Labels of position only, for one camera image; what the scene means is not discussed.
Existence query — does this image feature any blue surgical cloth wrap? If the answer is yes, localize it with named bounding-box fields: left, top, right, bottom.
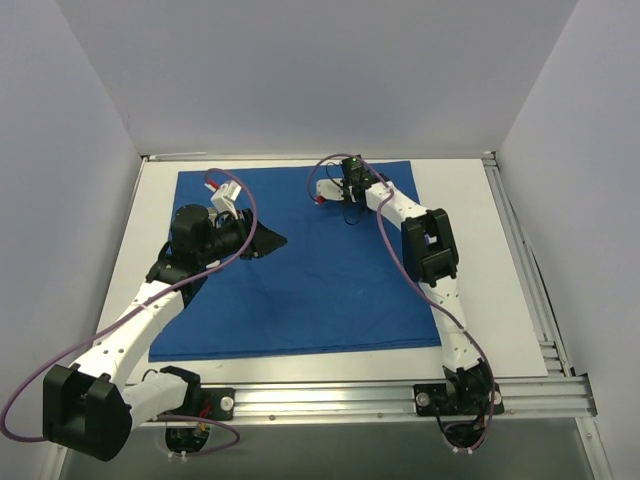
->
left=149, top=167, right=439, bottom=361

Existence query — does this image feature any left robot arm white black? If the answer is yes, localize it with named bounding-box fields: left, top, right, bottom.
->
left=42, top=204, right=287, bottom=461

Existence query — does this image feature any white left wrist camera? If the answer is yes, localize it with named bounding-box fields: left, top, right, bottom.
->
left=205, top=180, right=242, bottom=218

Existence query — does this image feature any aluminium back frame rail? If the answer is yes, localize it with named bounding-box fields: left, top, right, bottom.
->
left=142, top=151, right=497, bottom=162

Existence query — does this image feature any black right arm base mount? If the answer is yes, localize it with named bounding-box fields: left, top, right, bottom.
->
left=412, top=382, right=490, bottom=417

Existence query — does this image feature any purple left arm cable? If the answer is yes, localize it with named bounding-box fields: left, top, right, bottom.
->
left=2, top=168, right=258, bottom=455

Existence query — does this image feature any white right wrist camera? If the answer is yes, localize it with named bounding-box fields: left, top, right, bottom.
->
left=315, top=179, right=345, bottom=204

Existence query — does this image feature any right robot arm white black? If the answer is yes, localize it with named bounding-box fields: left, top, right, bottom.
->
left=341, top=156, right=496, bottom=413

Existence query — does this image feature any aluminium front frame rail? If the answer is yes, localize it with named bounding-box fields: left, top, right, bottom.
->
left=149, top=376, right=596, bottom=426

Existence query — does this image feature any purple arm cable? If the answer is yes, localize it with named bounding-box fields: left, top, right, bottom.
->
left=307, top=152, right=501, bottom=451
left=2, top=168, right=258, bottom=455

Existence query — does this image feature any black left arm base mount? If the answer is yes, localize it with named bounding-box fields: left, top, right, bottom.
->
left=172, top=387, right=236, bottom=421

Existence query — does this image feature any aluminium right frame rail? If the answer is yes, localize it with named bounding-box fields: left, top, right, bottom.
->
left=482, top=152, right=575, bottom=377

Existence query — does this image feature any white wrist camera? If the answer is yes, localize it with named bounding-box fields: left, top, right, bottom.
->
left=315, top=179, right=345, bottom=204
left=205, top=180, right=242, bottom=218

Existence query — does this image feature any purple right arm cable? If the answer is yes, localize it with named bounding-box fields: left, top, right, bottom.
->
left=307, top=152, right=501, bottom=451

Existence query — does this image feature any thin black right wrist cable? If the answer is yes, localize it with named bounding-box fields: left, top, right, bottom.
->
left=341, top=199, right=373, bottom=226

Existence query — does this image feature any aluminium frame rail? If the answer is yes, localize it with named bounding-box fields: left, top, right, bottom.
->
left=149, top=376, right=596, bottom=426
left=142, top=151, right=497, bottom=162
left=482, top=152, right=575, bottom=377

